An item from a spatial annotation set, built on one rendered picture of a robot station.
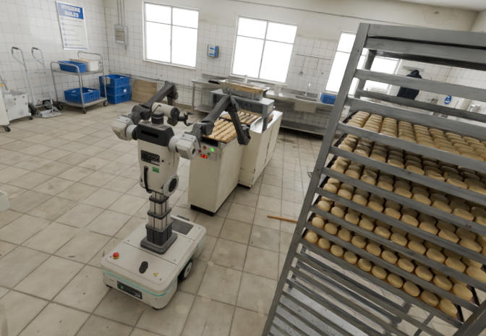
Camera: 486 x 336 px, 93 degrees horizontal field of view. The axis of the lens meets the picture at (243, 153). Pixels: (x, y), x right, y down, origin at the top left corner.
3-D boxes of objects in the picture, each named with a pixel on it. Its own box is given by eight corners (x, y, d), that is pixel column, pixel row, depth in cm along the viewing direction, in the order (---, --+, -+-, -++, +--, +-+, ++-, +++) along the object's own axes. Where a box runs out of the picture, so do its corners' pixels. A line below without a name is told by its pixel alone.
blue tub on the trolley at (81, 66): (69, 69, 473) (68, 60, 466) (88, 71, 471) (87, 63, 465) (57, 69, 446) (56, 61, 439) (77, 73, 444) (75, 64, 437)
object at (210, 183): (214, 181, 318) (221, 118, 281) (237, 188, 309) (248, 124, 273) (186, 209, 257) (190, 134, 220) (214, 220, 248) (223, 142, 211)
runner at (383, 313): (295, 265, 160) (296, 261, 158) (296, 262, 162) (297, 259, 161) (400, 326, 131) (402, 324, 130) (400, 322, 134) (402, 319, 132)
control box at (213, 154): (194, 153, 227) (195, 140, 221) (216, 160, 221) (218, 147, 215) (192, 154, 224) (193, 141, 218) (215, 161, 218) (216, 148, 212)
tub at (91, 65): (80, 67, 509) (79, 57, 500) (100, 70, 510) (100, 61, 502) (69, 68, 476) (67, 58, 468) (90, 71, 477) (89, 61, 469)
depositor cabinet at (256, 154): (236, 147, 434) (242, 103, 399) (273, 157, 416) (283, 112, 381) (202, 177, 322) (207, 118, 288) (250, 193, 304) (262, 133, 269)
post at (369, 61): (287, 289, 174) (373, 40, 104) (288, 286, 176) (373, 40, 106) (291, 292, 172) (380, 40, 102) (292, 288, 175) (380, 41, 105)
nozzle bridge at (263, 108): (218, 113, 316) (221, 88, 302) (269, 126, 298) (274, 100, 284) (207, 118, 287) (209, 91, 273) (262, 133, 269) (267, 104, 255)
